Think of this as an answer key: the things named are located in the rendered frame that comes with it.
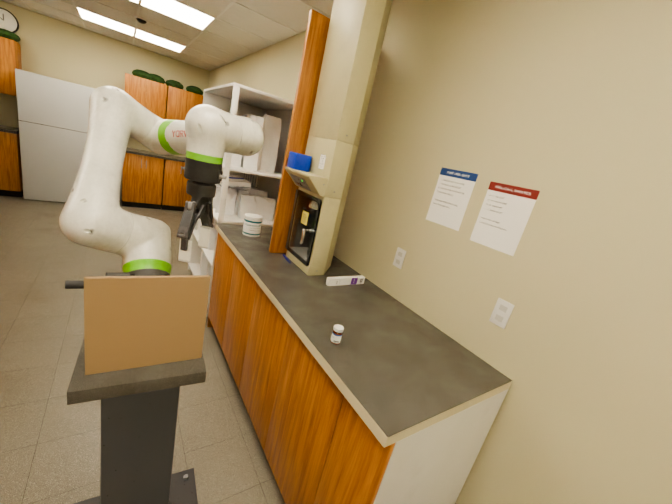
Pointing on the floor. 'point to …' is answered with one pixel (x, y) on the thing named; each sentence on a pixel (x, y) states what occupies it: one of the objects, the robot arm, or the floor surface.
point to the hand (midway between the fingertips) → (194, 250)
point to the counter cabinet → (328, 412)
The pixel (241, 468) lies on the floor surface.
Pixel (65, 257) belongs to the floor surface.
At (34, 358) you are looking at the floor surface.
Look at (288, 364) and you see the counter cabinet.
